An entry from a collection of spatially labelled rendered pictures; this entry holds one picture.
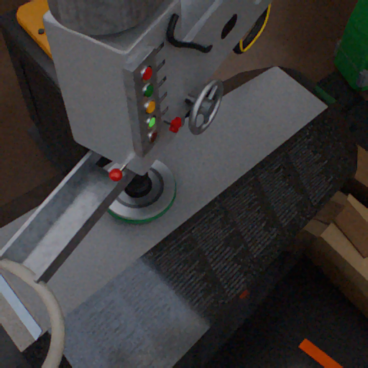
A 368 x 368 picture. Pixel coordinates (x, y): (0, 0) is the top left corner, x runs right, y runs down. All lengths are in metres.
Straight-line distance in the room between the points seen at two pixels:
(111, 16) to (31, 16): 1.43
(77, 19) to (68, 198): 0.55
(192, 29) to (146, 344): 0.88
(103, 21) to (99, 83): 0.20
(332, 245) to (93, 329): 1.13
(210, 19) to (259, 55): 1.95
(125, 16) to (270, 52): 2.35
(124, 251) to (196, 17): 0.68
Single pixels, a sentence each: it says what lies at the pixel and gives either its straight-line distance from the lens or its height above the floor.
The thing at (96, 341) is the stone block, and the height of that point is 0.78.
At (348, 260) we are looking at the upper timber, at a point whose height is 0.25.
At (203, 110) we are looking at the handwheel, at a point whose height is 1.25.
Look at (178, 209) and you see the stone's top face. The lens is 1.87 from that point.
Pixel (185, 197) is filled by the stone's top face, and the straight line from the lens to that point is 1.89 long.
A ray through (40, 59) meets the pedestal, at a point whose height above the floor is 0.74.
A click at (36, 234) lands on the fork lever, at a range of 1.58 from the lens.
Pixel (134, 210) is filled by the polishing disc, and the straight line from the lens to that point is 1.81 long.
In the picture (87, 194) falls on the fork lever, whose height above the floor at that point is 1.12.
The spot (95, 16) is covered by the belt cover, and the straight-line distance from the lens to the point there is 1.21.
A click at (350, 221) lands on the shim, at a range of 2.62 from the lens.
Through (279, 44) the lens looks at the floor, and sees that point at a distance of 3.58.
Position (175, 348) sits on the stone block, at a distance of 1.91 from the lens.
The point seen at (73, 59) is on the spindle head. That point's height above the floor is 1.50.
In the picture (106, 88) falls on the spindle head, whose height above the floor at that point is 1.45.
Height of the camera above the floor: 2.45
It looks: 56 degrees down
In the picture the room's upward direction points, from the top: 2 degrees counter-clockwise
